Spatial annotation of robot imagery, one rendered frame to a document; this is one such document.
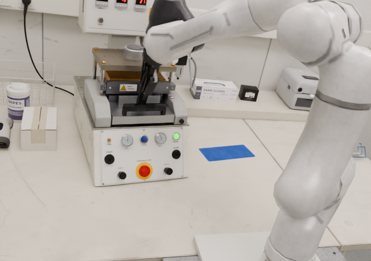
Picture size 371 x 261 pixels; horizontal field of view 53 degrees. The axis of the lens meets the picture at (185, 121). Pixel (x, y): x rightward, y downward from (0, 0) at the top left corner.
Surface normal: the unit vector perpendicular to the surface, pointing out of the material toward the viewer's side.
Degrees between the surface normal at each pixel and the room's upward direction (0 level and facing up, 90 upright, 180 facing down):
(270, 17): 128
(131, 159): 65
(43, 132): 88
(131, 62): 0
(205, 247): 0
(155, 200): 0
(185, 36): 96
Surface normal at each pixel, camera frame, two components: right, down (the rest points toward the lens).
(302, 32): -0.48, 0.41
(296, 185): -0.53, -0.29
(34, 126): 0.16, -0.89
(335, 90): -0.67, 0.18
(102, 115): 0.36, -0.36
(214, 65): 0.23, 0.47
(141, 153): 0.40, 0.05
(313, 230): 0.25, -0.14
